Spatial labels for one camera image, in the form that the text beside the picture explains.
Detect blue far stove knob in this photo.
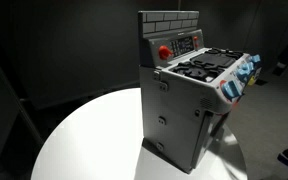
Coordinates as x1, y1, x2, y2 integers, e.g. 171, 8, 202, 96
250, 55, 261, 64

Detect blue stove knob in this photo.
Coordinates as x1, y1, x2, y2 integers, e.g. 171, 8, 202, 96
236, 62, 254, 81
250, 55, 261, 64
221, 80, 242, 100

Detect blue middle stove knob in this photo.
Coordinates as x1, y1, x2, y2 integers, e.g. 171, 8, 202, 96
236, 62, 254, 81

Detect blue front stove knob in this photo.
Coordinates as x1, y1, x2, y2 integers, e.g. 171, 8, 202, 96
221, 80, 242, 100

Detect black stove burner grate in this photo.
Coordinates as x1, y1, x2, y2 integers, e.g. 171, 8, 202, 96
171, 48, 243, 82

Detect grey toy stove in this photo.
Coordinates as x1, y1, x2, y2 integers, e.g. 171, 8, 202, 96
138, 11, 261, 174

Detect red round timer knob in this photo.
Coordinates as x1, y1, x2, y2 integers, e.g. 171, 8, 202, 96
159, 45, 173, 60

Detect round white table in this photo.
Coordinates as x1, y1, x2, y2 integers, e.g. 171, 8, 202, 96
31, 88, 248, 180

